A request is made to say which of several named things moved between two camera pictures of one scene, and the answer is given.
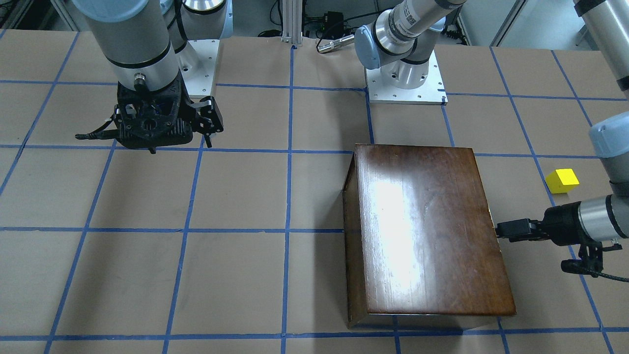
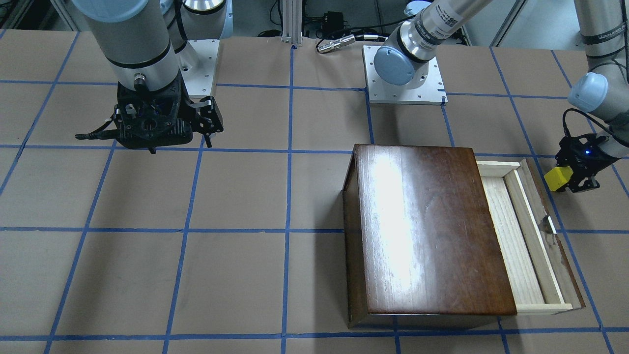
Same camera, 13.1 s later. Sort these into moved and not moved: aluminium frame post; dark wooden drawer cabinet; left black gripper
Moved: left black gripper
Not moved: dark wooden drawer cabinet; aluminium frame post
